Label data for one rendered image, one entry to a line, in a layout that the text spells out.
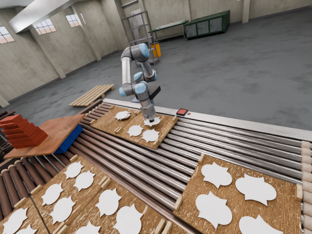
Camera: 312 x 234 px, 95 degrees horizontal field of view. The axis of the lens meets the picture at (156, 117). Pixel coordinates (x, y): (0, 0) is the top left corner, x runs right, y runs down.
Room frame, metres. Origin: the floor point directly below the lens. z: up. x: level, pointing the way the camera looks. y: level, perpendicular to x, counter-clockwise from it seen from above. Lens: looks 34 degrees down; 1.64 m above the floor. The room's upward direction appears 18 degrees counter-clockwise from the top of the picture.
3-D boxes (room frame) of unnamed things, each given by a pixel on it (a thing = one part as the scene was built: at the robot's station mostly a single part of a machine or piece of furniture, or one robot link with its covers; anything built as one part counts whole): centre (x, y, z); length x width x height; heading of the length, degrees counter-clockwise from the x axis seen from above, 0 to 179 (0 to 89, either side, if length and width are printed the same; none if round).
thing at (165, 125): (0.95, 0.10, 0.93); 0.41 x 0.35 x 0.02; 45
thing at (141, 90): (0.95, 0.04, 1.24); 0.09 x 0.08 x 0.11; 170
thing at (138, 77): (1.67, 0.04, 1.10); 0.13 x 0.12 x 0.14; 80
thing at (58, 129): (1.18, 0.99, 1.03); 0.50 x 0.50 x 0.02; 74
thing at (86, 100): (4.72, 1.77, 0.06); 1.37 x 0.94 x 0.12; 144
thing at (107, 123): (1.25, 0.39, 0.93); 0.41 x 0.35 x 0.02; 45
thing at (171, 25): (11.42, -2.69, 0.50); 2.76 x 1.03 x 1.00; 51
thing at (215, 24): (9.34, -4.57, 0.42); 2.12 x 1.93 x 0.83; 51
